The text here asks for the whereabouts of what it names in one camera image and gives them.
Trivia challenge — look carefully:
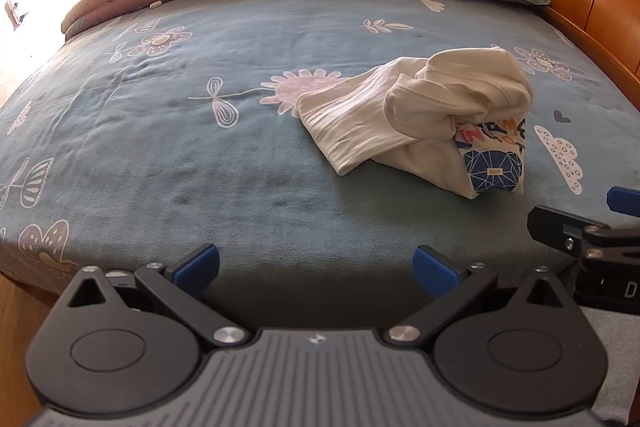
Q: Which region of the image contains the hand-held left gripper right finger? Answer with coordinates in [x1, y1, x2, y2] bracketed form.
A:
[384, 244, 582, 350]

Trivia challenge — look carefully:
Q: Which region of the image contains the grey cloth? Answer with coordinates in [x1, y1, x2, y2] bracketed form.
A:
[582, 307, 640, 427]

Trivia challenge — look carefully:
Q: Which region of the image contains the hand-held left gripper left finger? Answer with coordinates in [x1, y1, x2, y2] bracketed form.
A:
[65, 243, 251, 350]

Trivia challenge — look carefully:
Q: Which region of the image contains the white printed long-sleeve shirt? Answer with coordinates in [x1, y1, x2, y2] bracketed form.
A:
[296, 47, 535, 200]

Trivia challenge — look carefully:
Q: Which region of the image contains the wall power strip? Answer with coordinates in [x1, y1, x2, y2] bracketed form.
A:
[5, 0, 26, 30]

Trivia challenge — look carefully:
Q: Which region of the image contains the blue floral bed sheet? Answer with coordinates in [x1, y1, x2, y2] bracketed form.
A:
[0, 0, 640, 308]

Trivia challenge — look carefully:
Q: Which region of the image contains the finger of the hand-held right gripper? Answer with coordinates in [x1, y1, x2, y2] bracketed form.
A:
[606, 187, 640, 212]
[527, 206, 640, 263]

